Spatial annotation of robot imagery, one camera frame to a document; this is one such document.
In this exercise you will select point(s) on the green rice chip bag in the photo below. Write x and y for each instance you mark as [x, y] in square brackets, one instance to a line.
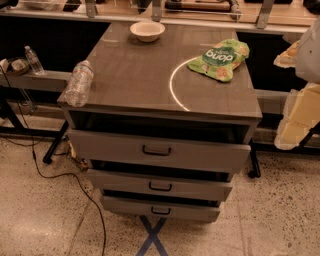
[221, 60]

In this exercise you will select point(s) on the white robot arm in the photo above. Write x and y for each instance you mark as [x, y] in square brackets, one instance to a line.
[301, 112]

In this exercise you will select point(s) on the white paper bowl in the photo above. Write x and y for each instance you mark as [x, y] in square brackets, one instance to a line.
[147, 31]

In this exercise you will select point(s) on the grey drawer cabinet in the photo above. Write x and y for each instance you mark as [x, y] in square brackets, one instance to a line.
[146, 89]

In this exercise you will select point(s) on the top grey drawer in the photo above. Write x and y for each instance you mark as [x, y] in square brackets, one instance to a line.
[153, 151]

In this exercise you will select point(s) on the grey drawer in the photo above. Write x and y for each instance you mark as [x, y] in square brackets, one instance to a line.
[153, 151]
[160, 186]
[159, 209]

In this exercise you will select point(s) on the middle grey drawer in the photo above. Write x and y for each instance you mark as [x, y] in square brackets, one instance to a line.
[160, 186]

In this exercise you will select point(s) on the bottom grey drawer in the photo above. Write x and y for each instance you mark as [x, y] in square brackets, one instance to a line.
[159, 209]

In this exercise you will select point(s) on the clear plastic water bottle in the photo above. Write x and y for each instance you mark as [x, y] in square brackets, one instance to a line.
[77, 91]

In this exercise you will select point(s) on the blue tape cross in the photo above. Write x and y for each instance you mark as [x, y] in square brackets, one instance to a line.
[152, 238]

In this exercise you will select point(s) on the grey side shelf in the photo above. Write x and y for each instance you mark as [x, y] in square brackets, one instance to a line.
[52, 81]

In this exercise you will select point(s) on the small water bottle on shelf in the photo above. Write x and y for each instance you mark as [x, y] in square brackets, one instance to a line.
[34, 61]

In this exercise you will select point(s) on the back workbench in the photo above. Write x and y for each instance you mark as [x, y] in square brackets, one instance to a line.
[266, 16]

